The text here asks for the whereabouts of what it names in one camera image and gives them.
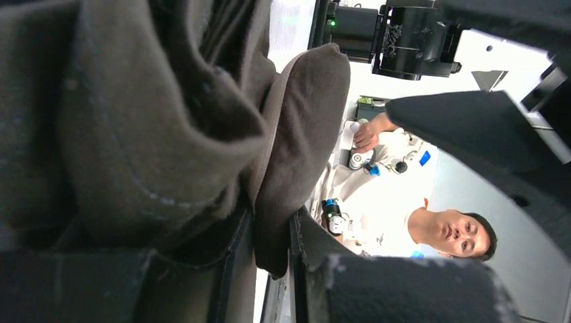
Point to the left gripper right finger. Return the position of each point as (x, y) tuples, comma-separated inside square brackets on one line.
[(332, 284)]

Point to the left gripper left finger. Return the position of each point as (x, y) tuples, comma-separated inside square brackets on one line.
[(211, 279)]

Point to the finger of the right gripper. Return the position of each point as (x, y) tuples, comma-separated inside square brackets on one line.
[(489, 134)]

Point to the olive underwear beige waistband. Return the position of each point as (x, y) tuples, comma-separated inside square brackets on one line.
[(146, 119)]

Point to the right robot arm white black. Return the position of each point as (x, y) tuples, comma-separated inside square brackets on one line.
[(411, 39)]

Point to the man in white shirt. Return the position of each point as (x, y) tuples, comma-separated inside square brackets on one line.
[(452, 233)]

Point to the teleoperation handle devices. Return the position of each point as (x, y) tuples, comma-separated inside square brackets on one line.
[(380, 188)]

